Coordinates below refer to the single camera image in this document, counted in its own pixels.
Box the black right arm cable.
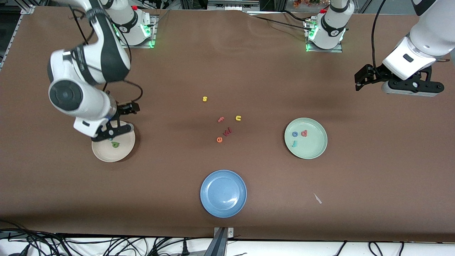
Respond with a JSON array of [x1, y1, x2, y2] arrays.
[[68, 4, 143, 104]]

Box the orange leafy decoration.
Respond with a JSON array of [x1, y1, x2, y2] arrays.
[[293, 0, 331, 8]]

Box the pale green round plate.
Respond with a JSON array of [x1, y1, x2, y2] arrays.
[[284, 117, 328, 160]]

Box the aluminium frame profile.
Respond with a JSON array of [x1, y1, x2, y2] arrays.
[[0, 0, 36, 70]]

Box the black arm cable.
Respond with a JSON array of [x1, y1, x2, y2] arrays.
[[371, 0, 388, 70], [68, 4, 143, 104]]

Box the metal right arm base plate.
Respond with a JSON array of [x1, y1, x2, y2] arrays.
[[118, 14, 159, 48]]

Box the black cable across table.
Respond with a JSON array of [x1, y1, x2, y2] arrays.
[[245, 10, 313, 32]]

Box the beige round plate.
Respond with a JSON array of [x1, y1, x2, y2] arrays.
[[92, 121, 136, 163]]

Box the blue round plate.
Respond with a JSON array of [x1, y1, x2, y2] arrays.
[[200, 169, 247, 218]]

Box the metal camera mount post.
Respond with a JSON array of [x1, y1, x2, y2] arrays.
[[204, 227, 234, 256]]

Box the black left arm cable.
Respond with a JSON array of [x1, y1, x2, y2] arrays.
[[371, 0, 388, 70]]

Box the tangled black floor cables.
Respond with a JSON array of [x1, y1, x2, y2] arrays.
[[0, 220, 214, 256]]

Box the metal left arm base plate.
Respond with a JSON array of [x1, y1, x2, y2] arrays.
[[305, 18, 343, 53]]

